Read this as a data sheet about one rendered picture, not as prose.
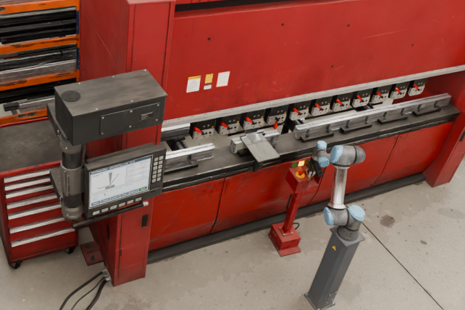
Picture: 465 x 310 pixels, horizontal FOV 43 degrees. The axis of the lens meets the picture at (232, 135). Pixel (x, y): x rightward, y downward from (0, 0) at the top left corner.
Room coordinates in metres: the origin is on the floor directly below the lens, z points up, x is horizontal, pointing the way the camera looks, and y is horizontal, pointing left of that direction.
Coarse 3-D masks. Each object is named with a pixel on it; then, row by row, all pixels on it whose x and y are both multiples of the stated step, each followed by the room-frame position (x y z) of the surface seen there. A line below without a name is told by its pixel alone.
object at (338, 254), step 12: (336, 228) 2.88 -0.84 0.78; (336, 240) 2.81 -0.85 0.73; (360, 240) 2.81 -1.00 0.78; (336, 252) 2.78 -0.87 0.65; (348, 252) 2.78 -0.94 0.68; (324, 264) 2.83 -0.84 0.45; (336, 264) 2.76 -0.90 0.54; (348, 264) 2.82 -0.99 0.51; (324, 276) 2.80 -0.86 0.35; (336, 276) 2.77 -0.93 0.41; (312, 288) 2.84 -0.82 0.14; (324, 288) 2.77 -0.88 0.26; (336, 288) 2.81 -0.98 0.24; (312, 300) 2.81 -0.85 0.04; (324, 300) 2.76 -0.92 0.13
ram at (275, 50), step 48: (336, 0) 3.66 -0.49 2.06; (384, 0) 3.87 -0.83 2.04; (432, 0) 4.15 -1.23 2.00; (192, 48) 3.04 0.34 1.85; (240, 48) 3.24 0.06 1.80; (288, 48) 3.46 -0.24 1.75; (336, 48) 3.70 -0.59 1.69; (384, 48) 3.97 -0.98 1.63; (432, 48) 4.29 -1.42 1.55; (192, 96) 3.07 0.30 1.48; (240, 96) 3.28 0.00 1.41; (288, 96) 3.52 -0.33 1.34
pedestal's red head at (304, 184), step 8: (304, 160) 3.46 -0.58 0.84; (296, 168) 3.41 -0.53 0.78; (288, 176) 3.38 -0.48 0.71; (296, 176) 3.32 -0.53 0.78; (304, 176) 3.34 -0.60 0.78; (312, 176) 3.43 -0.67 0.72; (320, 176) 3.37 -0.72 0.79; (296, 184) 3.27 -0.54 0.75; (304, 184) 3.30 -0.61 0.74; (312, 184) 3.36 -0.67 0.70; (296, 192) 3.27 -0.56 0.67
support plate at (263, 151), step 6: (246, 138) 3.37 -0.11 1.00; (264, 138) 3.41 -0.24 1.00; (246, 144) 3.30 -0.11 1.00; (252, 144) 3.32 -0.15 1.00; (258, 144) 3.33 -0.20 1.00; (264, 144) 3.35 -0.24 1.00; (252, 150) 3.25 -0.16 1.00; (258, 150) 3.26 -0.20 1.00; (264, 150) 3.28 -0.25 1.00; (270, 150) 3.29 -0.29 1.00; (258, 156) 3.19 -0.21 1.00; (264, 156) 3.21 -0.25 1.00; (270, 156) 3.22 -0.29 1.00; (276, 156) 3.23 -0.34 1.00; (258, 162) 3.14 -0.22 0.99
